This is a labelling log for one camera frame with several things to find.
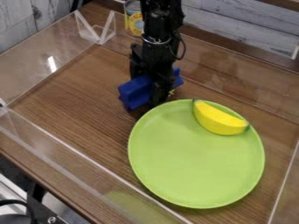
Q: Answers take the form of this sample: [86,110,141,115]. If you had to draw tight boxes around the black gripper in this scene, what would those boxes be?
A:
[129,35,185,106]

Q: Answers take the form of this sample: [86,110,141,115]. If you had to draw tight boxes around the green round plate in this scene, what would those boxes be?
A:
[126,99,265,209]

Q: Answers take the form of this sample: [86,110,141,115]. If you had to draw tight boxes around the yellow labelled tin can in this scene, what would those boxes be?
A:
[124,0,144,37]

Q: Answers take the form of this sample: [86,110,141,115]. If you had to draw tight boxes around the black clamp with cable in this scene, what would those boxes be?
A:
[0,180,68,224]

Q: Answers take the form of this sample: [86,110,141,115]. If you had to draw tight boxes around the clear acrylic triangle bracket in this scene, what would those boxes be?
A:
[74,10,117,46]

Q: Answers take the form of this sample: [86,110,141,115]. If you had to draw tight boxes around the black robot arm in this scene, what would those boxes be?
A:
[129,0,185,106]

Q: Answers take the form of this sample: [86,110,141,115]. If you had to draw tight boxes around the blue block object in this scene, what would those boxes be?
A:
[116,67,184,112]

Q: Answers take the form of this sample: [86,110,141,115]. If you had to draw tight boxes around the yellow banana slice toy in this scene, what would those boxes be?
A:
[192,100,248,136]

